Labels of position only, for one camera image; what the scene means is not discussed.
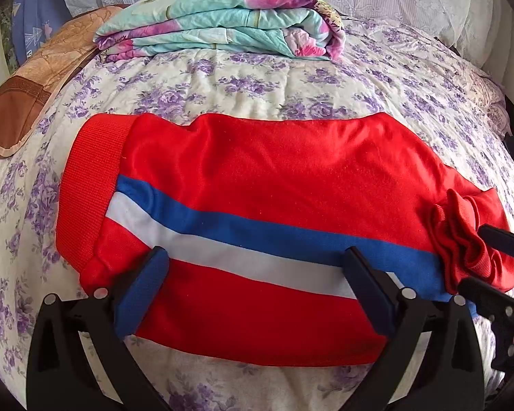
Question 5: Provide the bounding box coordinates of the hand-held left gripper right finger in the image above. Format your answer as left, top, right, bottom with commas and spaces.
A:
343, 246, 487, 411

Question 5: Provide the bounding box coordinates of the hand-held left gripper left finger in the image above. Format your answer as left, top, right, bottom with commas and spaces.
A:
26, 246, 172, 411

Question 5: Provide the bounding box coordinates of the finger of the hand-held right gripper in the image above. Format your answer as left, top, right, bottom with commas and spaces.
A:
479, 225, 514, 260
458, 277, 514, 323

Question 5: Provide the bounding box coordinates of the red striped sweater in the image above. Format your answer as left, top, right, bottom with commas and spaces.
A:
55, 112, 514, 366

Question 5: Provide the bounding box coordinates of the pale pillow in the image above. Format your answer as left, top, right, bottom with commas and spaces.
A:
437, 0, 504, 58

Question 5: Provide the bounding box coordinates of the purple floral bedspread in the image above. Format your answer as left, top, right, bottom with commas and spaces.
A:
0, 21, 514, 411

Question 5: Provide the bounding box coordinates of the brown patterned blanket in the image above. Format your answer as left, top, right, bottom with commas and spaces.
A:
0, 4, 129, 163

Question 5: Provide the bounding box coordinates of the teal pink floral folded quilt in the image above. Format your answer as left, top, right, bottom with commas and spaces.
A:
93, 0, 347, 61

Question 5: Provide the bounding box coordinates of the blue patterned pillow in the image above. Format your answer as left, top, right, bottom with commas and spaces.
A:
9, 0, 69, 65

